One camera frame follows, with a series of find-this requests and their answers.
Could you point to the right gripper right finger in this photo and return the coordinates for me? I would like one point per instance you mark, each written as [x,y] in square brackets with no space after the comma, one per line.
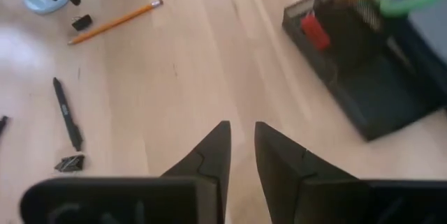
[279,168]

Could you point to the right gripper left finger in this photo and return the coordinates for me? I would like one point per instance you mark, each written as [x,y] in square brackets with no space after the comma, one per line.
[218,154]

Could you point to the black binder clip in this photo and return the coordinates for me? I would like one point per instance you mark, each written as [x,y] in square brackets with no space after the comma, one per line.
[71,163]
[82,22]

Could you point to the orange pencil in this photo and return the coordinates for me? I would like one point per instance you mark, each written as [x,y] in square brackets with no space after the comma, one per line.
[115,22]

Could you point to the black scale-print pen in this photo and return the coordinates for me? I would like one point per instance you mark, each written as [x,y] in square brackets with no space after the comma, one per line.
[67,112]

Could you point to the red eraser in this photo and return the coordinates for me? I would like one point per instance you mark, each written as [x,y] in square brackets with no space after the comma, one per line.
[315,32]

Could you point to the black mesh desk organizer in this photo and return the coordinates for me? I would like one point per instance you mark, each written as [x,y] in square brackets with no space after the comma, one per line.
[366,88]

